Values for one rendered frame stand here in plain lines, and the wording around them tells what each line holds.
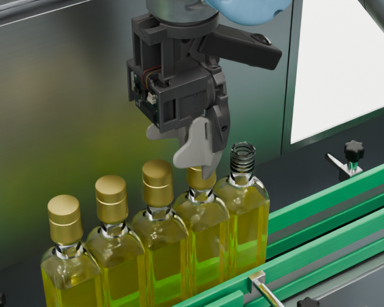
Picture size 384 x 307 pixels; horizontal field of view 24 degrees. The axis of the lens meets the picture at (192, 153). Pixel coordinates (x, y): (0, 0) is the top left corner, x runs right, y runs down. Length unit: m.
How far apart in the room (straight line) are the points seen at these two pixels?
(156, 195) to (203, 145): 0.08
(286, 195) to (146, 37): 0.60
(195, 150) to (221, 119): 0.05
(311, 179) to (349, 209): 0.12
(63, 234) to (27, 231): 0.17
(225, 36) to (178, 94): 0.08
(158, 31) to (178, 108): 0.09
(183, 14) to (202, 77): 0.08
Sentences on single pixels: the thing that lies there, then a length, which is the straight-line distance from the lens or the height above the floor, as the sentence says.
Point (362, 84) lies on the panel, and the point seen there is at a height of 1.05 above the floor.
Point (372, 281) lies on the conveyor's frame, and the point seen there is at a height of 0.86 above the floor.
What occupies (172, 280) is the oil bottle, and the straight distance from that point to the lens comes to 1.08.
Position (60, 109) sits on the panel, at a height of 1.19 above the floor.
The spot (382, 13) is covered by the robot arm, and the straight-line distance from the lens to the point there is 0.75.
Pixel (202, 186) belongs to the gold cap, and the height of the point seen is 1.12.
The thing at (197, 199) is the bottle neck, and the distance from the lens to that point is 1.05.
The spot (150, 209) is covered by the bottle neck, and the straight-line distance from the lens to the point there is 1.02.
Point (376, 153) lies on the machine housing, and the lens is 1.51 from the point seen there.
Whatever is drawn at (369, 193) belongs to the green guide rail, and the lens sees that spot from 1.35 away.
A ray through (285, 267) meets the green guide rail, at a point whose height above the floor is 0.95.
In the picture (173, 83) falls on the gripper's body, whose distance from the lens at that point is 0.90.
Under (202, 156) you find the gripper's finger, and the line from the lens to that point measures 0.97.
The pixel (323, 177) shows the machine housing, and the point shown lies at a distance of 1.45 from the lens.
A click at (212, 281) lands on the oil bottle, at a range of 1.13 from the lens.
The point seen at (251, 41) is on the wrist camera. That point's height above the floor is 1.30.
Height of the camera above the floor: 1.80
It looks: 39 degrees down
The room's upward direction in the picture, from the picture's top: straight up
